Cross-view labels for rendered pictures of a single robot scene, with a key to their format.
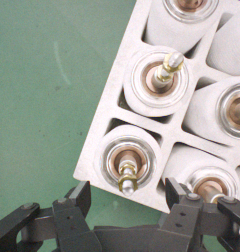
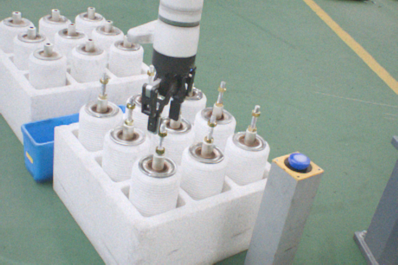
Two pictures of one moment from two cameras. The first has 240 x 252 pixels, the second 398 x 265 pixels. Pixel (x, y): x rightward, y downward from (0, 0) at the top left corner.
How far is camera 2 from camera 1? 0.93 m
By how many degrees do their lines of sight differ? 65
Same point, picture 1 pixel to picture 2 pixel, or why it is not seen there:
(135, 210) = not seen: outside the picture
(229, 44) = (138, 119)
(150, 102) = (135, 142)
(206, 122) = (167, 138)
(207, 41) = not seen: hidden behind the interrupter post
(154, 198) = (199, 203)
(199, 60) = not seen: hidden behind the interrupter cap
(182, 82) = (138, 131)
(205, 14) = (116, 110)
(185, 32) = (116, 120)
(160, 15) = (97, 121)
